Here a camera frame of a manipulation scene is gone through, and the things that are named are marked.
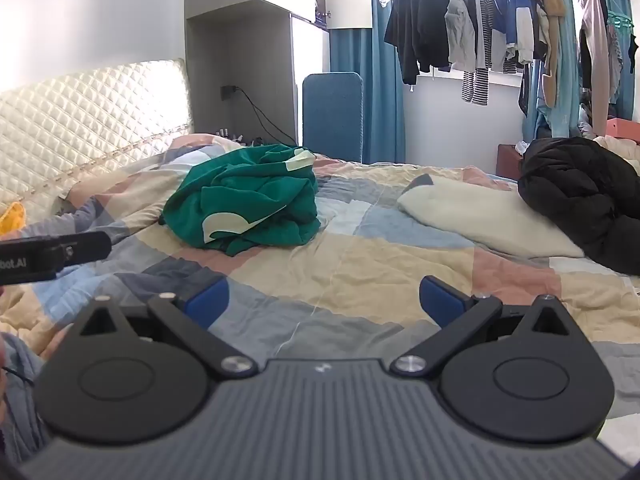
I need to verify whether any black charger cable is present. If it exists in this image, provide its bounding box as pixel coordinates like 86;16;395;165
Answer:
235;87;299;147

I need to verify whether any patchwork quilt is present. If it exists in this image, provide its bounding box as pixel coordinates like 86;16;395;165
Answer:
0;132;640;461

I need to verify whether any green hoodie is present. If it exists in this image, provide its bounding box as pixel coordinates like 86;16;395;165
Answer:
159;144;321;257

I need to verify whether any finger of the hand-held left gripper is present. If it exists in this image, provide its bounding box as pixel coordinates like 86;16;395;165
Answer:
60;231;112;267

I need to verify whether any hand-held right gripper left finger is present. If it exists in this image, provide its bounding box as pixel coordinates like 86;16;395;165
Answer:
70;278;258;380

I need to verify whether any red-brown box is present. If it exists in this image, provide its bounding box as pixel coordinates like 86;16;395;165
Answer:
496;143;526;181

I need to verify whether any blue padded panel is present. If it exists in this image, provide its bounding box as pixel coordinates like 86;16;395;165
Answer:
301;72;364;163

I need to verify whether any row of hanging clothes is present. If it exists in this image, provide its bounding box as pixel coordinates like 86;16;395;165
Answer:
370;0;640;131

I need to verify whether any cream fleece blanket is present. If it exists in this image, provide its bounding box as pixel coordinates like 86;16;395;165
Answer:
397;177;586;260

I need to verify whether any black puffer jacket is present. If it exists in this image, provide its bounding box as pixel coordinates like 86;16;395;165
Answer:
517;136;640;277

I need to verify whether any cream quilted headboard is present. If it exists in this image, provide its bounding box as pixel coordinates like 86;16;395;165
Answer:
0;57;196;221

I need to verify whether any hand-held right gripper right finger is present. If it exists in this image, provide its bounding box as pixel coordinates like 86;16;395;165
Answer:
391;275;576;380

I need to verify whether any pink box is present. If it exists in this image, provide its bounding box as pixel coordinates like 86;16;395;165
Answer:
605;117;640;141

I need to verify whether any yellow cloth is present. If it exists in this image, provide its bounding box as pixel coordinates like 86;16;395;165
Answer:
0;201;27;235

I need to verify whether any beige cloth bundle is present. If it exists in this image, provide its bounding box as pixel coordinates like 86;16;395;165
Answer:
594;135;640;177

